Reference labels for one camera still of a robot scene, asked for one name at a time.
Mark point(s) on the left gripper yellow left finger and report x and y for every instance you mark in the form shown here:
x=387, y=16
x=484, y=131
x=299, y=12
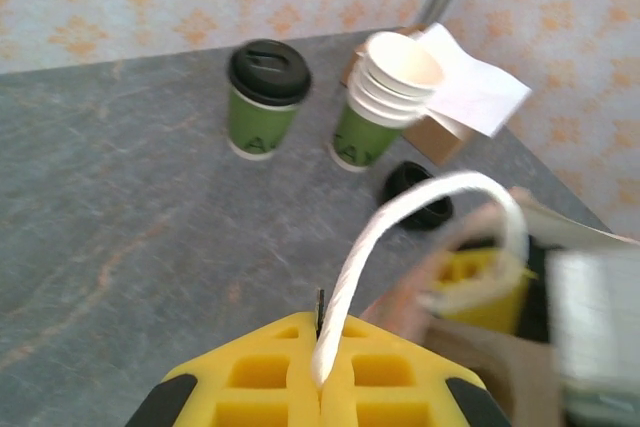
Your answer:
x=210, y=387

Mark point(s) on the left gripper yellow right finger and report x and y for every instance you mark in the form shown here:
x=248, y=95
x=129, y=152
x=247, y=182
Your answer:
x=430, y=389

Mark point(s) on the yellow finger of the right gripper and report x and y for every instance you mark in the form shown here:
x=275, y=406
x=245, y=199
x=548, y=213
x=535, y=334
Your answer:
x=460, y=267
x=490, y=309

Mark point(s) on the green paper coffee cup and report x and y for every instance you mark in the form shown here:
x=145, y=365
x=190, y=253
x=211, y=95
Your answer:
x=260, y=127

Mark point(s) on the black plastic coffee lid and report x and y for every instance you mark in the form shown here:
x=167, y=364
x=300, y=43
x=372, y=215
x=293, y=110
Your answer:
x=270, y=72

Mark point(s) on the brown cardboard box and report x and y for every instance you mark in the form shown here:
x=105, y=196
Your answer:
x=440, y=142

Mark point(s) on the stack of green paper cups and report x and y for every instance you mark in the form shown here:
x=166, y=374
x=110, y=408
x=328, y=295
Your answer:
x=360, y=142

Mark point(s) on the white paper napkin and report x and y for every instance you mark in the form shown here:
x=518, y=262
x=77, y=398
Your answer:
x=475, y=92

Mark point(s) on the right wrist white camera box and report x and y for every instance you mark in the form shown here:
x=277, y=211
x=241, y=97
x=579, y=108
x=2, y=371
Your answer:
x=595, y=317

